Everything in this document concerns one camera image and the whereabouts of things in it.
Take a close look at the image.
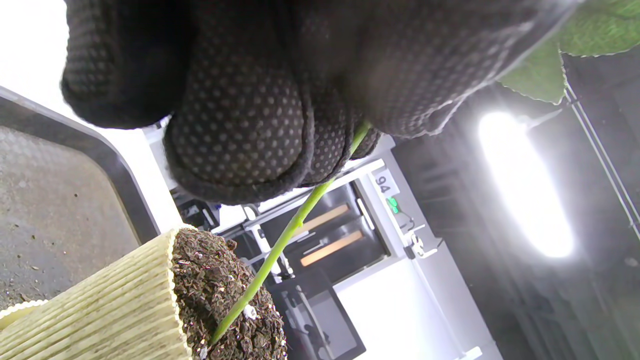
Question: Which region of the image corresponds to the person's left hand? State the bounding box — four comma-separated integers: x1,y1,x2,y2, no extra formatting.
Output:
60,0,581,206

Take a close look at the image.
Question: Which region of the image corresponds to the red artificial rose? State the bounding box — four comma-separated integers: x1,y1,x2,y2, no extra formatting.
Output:
210,0,640,346

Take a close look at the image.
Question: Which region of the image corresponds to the brown potting mix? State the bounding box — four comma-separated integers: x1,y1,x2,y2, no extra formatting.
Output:
171,227,288,360

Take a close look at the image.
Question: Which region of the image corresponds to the black monitor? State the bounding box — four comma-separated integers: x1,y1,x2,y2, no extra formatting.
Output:
270,272,366,360

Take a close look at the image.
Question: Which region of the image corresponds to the dark brown plastic tray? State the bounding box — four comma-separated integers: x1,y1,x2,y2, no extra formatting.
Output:
0,86,161,311

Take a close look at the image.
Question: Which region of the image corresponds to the long ceiling light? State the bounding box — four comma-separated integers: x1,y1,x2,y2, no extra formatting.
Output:
479,111,575,258

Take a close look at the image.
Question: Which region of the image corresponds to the gold ribbed flower pot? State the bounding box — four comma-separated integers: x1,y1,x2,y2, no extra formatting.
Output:
0,229,196,360

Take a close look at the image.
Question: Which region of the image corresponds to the white rig frame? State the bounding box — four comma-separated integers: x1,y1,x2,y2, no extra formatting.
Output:
142,125,503,360

